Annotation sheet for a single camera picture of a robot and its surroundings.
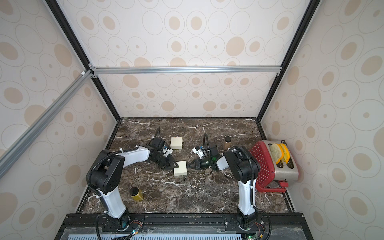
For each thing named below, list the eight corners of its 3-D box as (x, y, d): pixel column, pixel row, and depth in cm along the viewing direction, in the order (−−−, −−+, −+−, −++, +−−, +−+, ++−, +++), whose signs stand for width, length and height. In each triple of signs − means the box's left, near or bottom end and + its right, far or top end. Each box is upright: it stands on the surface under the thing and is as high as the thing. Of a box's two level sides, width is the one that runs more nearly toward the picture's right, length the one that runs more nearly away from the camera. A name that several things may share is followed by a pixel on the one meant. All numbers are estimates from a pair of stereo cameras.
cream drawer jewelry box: (170, 148, 104) (170, 146, 102) (171, 139, 109) (171, 137, 107) (182, 148, 104) (181, 146, 102) (182, 139, 109) (182, 137, 107)
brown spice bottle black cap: (223, 150, 103) (225, 141, 95) (222, 145, 106) (224, 136, 98) (229, 150, 103) (231, 141, 95) (228, 145, 106) (230, 136, 98)
